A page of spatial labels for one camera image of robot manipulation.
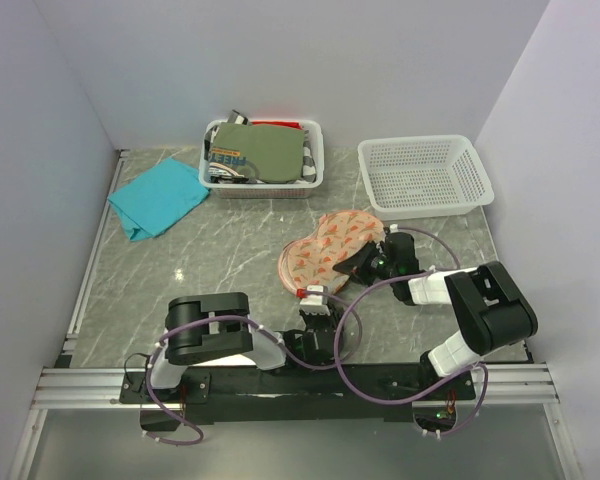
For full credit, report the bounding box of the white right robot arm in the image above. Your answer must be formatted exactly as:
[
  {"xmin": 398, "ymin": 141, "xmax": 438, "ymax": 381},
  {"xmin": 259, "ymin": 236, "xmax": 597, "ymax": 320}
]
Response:
[{"xmin": 333, "ymin": 231, "xmax": 538, "ymax": 399}]

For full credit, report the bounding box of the red garment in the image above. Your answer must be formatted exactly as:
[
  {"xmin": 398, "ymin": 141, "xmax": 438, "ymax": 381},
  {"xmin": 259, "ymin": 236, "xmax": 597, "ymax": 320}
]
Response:
[{"xmin": 251, "ymin": 120, "xmax": 303, "ymax": 130}]

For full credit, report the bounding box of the white clothes basket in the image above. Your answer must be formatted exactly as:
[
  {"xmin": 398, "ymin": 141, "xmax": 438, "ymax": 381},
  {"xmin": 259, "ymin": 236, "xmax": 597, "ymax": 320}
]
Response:
[{"xmin": 198, "ymin": 119, "xmax": 325, "ymax": 199}]

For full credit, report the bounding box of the teal folded cloth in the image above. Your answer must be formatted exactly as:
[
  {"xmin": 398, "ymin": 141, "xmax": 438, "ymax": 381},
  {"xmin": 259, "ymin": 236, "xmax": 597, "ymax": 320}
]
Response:
[{"xmin": 108, "ymin": 157, "xmax": 209, "ymax": 242}]

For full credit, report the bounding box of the floral pink bra laundry bag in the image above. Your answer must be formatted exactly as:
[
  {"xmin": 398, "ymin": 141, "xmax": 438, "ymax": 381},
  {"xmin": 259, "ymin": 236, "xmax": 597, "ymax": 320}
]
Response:
[{"xmin": 278, "ymin": 210, "xmax": 384, "ymax": 293}]

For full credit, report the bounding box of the black grey striped garment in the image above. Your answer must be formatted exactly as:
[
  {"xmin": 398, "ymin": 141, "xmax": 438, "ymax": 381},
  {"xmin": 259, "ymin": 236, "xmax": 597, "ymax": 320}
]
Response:
[{"xmin": 203, "ymin": 111, "xmax": 316, "ymax": 184}]

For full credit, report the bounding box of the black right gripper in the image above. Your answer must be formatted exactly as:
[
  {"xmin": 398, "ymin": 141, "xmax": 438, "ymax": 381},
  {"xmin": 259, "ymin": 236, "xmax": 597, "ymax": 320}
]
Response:
[{"xmin": 334, "ymin": 240, "xmax": 398, "ymax": 286}]

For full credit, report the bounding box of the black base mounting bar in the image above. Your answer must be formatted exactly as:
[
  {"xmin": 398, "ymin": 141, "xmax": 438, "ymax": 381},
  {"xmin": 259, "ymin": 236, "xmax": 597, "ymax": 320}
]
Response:
[{"xmin": 119, "ymin": 363, "xmax": 476, "ymax": 432}]

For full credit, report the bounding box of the aluminium rail frame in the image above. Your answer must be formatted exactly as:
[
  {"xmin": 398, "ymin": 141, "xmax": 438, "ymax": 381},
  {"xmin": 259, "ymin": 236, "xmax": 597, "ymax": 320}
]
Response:
[{"xmin": 32, "ymin": 148, "xmax": 565, "ymax": 479}]

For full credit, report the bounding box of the green printed t-shirt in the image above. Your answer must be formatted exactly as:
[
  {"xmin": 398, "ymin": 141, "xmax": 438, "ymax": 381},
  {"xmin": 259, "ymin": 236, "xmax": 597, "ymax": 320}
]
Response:
[{"xmin": 207, "ymin": 123, "xmax": 305, "ymax": 184}]

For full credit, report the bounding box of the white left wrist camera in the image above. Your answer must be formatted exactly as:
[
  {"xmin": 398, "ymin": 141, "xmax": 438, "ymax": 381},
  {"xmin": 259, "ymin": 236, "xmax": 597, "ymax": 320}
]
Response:
[{"xmin": 296, "ymin": 285, "xmax": 329, "ymax": 315}]

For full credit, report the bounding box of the white empty mesh basket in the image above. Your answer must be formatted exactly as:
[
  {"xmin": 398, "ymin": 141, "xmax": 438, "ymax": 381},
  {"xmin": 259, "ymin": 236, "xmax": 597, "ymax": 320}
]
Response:
[{"xmin": 358, "ymin": 135, "xmax": 495, "ymax": 222}]

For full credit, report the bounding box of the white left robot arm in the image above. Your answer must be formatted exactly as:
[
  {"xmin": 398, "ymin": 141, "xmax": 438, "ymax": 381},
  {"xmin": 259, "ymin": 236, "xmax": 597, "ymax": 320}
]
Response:
[{"xmin": 144, "ymin": 286, "xmax": 345, "ymax": 402}]

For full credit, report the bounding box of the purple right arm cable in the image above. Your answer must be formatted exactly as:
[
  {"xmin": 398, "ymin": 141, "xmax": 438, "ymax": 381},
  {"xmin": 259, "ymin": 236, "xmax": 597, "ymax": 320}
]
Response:
[{"xmin": 332, "ymin": 224, "xmax": 491, "ymax": 437}]

